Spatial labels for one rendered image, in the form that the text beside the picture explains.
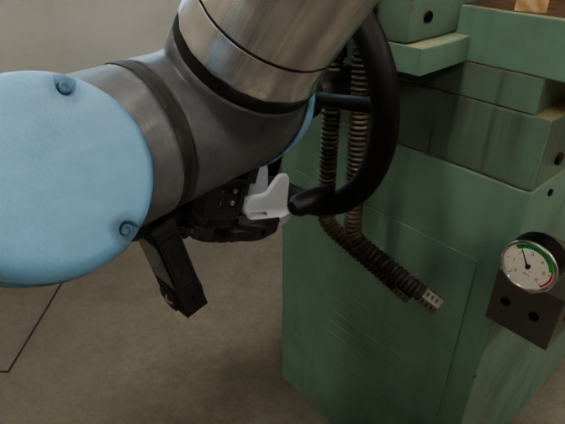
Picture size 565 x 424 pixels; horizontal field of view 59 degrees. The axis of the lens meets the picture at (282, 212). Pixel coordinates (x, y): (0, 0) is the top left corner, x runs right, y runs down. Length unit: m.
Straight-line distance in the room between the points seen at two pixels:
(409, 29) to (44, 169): 0.43
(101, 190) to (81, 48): 1.57
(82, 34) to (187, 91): 1.52
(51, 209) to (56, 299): 1.42
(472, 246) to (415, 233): 0.09
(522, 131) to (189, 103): 0.44
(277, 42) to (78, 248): 0.13
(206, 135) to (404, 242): 0.54
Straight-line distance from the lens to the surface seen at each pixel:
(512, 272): 0.62
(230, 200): 0.46
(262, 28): 0.24
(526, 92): 0.62
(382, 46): 0.48
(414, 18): 0.57
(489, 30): 0.63
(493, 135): 0.64
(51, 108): 0.23
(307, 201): 0.52
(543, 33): 0.60
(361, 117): 0.60
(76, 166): 0.23
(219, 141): 0.28
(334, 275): 0.93
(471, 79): 0.64
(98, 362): 1.41
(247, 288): 1.54
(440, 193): 0.71
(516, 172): 0.64
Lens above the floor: 1.00
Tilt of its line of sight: 32 degrees down
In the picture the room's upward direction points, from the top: straight up
